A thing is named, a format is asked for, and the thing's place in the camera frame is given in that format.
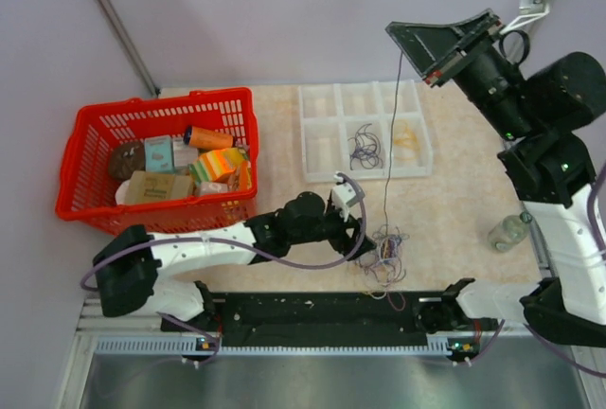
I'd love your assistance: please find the brown cardboard box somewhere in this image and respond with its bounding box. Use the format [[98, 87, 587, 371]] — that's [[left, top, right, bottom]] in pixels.
[[124, 171, 194, 205]]

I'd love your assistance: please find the multicolour cable bundle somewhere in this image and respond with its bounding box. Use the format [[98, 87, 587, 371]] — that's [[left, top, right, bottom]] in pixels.
[[357, 51, 411, 311]]

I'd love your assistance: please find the light blue box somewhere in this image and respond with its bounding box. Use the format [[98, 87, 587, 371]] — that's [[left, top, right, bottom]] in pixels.
[[143, 135, 174, 173]]

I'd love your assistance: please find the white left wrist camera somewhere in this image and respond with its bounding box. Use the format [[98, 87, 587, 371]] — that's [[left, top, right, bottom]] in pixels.
[[330, 172, 364, 222]]

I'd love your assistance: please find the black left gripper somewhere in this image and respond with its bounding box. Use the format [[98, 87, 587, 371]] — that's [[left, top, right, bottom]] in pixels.
[[289, 200, 375, 261]]

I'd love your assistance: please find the grey white box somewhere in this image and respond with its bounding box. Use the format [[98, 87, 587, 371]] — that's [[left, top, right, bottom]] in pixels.
[[171, 137, 199, 174]]

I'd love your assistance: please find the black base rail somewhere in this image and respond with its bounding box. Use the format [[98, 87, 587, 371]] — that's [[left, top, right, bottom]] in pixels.
[[185, 292, 478, 348]]

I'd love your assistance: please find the red plastic basket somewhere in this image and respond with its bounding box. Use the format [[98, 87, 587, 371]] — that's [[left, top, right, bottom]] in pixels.
[[55, 87, 259, 235]]

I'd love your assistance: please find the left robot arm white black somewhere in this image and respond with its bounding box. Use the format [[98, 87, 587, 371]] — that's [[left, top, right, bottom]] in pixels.
[[93, 185, 376, 330]]

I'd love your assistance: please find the yellow cable in tray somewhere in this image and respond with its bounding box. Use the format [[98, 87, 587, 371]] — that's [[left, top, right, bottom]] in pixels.
[[390, 119, 420, 162]]

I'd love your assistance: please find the white compartment organizer tray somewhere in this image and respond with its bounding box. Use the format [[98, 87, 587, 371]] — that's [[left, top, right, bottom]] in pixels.
[[298, 80, 434, 183]]

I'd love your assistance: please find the orange cylinder can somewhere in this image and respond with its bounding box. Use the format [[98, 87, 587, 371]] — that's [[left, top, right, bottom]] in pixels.
[[183, 126, 234, 151]]

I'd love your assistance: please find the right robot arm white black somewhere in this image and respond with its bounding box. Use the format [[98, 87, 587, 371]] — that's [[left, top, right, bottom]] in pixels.
[[386, 10, 605, 347]]

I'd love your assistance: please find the clear plastic bottle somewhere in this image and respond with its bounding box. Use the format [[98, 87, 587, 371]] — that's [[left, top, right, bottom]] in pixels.
[[488, 211, 533, 253]]

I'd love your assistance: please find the aluminium frame post left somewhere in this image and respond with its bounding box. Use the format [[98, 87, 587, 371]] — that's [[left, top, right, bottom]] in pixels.
[[95, 0, 160, 98]]

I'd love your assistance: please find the slotted grey cable duct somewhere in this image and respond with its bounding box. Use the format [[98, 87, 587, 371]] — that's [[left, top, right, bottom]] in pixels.
[[94, 335, 489, 356]]

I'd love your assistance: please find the rainbow striped box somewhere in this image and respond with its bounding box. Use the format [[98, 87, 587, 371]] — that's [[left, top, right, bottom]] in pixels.
[[188, 147, 249, 185]]

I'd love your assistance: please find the brown round cookie pack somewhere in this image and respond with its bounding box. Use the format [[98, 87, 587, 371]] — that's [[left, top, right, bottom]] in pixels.
[[108, 141, 146, 181]]

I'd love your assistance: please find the purple cable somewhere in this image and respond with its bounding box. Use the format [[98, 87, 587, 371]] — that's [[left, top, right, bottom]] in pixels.
[[348, 123, 384, 172]]

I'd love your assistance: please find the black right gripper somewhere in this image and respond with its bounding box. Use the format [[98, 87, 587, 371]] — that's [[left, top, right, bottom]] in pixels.
[[383, 9, 534, 143]]

